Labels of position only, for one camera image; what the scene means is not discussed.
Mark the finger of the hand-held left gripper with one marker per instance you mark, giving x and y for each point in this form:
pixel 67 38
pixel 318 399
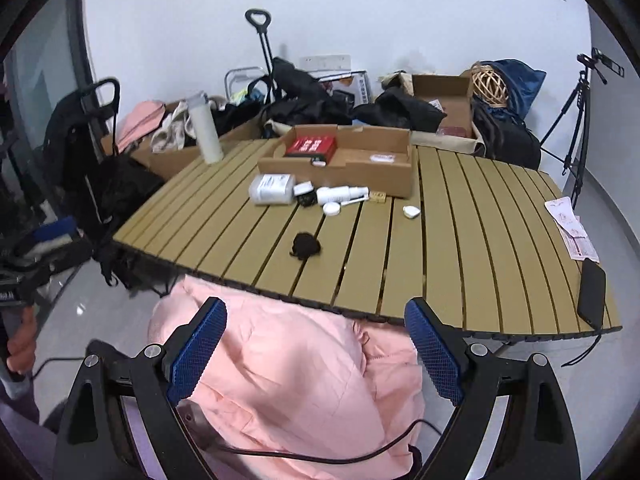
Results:
pixel 60 256
pixel 52 228

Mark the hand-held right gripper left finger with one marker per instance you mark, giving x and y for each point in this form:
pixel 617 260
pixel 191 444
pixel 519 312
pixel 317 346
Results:
pixel 197 355

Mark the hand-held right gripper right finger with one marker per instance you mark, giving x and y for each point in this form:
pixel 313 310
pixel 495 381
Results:
pixel 434 355

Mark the small white round case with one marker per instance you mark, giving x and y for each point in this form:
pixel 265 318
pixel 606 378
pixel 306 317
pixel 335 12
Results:
pixel 411 211

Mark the yellow sponge block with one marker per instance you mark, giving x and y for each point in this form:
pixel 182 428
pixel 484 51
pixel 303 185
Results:
pixel 377 196

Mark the white plastic jug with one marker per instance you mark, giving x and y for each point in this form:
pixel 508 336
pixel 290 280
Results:
pixel 272 188

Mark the white spray bottle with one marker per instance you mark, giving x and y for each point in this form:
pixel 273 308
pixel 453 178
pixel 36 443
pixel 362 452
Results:
pixel 337 193

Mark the white pink printed packet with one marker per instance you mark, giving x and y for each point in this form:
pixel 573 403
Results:
pixel 385 158

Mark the person's left hand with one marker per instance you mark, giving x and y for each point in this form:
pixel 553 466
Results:
pixel 22 347

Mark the black trolley bag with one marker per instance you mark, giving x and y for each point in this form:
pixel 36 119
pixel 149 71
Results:
pixel 115 185

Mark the pink jacket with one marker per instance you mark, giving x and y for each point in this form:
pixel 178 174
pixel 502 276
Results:
pixel 290 385

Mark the large cardboard box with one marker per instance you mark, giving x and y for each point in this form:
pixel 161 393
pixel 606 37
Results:
pixel 165 162

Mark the pink cloth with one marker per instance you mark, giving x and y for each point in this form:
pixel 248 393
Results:
pixel 142 117

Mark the beige cloth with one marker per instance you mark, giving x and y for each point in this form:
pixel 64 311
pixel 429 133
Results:
pixel 170 135

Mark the glass door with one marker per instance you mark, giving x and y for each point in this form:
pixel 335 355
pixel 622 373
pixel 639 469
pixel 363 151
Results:
pixel 45 60

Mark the black smartphone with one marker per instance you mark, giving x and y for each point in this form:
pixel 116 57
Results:
pixel 591 292

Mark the white thermos bottle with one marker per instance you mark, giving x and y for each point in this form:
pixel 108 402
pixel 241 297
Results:
pixel 206 130

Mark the white pink printed receipt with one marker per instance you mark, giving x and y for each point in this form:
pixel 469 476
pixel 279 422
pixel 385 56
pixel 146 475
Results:
pixel 578 242
pixel 560 210

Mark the beige canvas bag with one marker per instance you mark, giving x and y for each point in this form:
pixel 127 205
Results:
pixel 450 144

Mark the red packet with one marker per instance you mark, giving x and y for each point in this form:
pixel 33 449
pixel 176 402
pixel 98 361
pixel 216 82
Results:
pixel 452 131

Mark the small white cap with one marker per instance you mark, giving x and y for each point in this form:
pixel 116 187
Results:
pixel 318 161

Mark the black backpack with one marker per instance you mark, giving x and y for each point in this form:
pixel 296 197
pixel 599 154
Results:
pixel 505 135

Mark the red printed box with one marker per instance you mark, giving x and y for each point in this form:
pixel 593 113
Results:
pixel 310 146

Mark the white metal rack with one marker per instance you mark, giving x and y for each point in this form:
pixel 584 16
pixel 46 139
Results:
pixel 235 74

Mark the black jacket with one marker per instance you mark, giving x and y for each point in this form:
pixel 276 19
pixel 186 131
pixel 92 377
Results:
pixel 400 107

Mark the cardboard box with flaps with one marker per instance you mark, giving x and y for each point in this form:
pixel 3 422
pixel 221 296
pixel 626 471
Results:
pixel 445 95

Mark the wicker ball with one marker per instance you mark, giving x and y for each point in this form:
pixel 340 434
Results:
pixel 487 85

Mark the printed product box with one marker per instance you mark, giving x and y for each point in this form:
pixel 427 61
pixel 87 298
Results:
pixel 357 87

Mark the pile of black clothes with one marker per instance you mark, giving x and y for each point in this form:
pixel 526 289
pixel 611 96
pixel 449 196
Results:
pixel 300 90

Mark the blue bag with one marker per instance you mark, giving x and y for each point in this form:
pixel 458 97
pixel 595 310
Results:
pixel 522 80

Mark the black tripod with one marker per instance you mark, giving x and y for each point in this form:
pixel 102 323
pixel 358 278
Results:
pixel 580 95

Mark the white power strip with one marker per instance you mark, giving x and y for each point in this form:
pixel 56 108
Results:
pixel 325 62

